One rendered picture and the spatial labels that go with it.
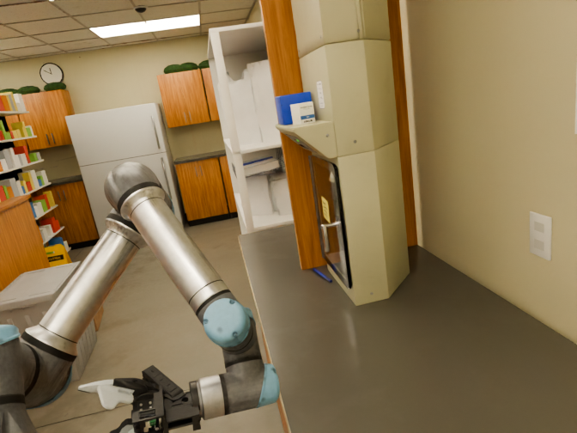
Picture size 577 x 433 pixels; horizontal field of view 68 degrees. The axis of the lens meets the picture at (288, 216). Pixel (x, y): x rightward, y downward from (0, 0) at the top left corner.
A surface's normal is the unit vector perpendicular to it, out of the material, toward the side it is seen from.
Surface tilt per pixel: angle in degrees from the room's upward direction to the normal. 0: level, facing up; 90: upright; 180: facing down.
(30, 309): 95
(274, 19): 90
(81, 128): 90
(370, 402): 0
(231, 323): 49
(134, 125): 90
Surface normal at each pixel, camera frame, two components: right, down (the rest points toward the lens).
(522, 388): -0.15, -0.95
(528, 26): -0.97, 0.19
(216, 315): -0.04, -0.43
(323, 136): 0.18, 0.24
